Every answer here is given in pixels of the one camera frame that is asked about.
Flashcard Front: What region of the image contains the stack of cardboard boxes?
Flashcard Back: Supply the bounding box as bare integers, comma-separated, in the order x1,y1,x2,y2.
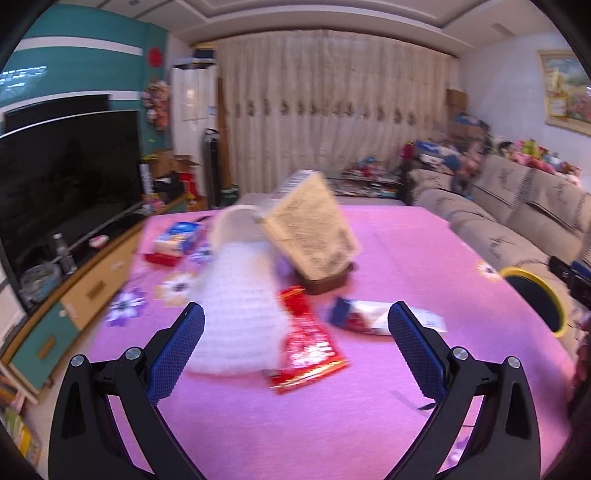
445,88,485,139

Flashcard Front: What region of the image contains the beige sofa with covers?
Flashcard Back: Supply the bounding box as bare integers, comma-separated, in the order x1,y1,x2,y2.
402,154,591,324

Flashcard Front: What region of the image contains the low glass shelf with books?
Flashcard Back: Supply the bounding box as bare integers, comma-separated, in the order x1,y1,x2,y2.
342,159,402,197

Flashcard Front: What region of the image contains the black tower fan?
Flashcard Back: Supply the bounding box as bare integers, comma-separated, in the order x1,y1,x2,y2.
203,129,223,208

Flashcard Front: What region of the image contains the beige embroidered curtain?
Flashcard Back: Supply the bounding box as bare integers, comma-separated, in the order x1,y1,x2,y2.
215,30,458,204

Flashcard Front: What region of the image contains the glass bowl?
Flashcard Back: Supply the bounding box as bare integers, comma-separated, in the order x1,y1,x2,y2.
21,263,63,308

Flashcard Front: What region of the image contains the brown rolled mat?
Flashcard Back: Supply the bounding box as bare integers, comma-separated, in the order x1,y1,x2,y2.
217,78,230,185

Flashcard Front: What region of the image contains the large black television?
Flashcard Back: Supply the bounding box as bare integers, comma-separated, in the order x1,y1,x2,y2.
0,111,144,287

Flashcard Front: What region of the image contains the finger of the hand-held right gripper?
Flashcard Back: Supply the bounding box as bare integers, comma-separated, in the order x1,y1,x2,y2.
549,255,591,311

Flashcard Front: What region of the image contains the artificial flower wall decor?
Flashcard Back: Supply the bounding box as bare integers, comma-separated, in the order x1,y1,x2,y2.
141,80,171,132

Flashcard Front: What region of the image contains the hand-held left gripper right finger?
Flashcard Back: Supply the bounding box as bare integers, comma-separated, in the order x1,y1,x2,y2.
388,301,541,480

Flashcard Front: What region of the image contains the white paper cup peach print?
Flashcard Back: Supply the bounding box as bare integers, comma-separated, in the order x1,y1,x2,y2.
210,205,269,250

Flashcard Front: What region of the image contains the snack box with beige label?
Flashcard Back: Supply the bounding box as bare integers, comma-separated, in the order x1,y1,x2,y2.
261,172,363,296

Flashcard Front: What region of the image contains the pink foam table cloth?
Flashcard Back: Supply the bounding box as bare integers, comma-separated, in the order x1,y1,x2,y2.
85,205,583,480

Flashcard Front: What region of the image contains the television cabinet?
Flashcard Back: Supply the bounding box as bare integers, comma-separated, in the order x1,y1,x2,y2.
0,198,195,393

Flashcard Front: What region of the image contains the white floral cloth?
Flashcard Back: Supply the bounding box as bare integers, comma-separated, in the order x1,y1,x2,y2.
235,191,407,208

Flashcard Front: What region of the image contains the framed flower painting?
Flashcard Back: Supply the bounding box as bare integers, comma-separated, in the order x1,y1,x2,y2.
536,50,591,134

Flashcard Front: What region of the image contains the clear water bottle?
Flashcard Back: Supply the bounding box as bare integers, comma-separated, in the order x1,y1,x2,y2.
52,233,77,275

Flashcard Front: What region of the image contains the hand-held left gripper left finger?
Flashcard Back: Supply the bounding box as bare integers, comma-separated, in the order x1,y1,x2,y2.
48,302,206,480

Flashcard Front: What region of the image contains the red snack wrapper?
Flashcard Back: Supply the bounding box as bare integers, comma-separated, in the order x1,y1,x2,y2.
268,286,349,395

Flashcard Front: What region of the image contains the blue cookie packet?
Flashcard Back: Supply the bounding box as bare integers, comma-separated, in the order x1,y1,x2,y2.
154,220,206,254

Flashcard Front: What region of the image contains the white standing air conditioner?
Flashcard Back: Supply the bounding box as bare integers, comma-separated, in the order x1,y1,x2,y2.
170,65,219,195

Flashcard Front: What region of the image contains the dark green yellow-rimmed trash bin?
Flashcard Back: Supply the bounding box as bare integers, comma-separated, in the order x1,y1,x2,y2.
501,267,568,337

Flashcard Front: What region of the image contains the open cardboard box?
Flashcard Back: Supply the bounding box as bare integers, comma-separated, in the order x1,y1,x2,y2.
143,150,204,185

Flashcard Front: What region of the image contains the white blue red wrapper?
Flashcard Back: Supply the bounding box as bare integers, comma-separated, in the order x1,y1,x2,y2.
325,298,448,335

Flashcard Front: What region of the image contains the pile of books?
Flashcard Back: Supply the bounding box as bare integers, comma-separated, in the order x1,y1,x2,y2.
0,374,42,462

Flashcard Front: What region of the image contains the row of plush toys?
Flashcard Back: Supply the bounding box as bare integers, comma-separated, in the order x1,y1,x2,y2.
494,136,583,181

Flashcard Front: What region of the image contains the small red packet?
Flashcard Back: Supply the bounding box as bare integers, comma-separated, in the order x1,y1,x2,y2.
145,251,181,267

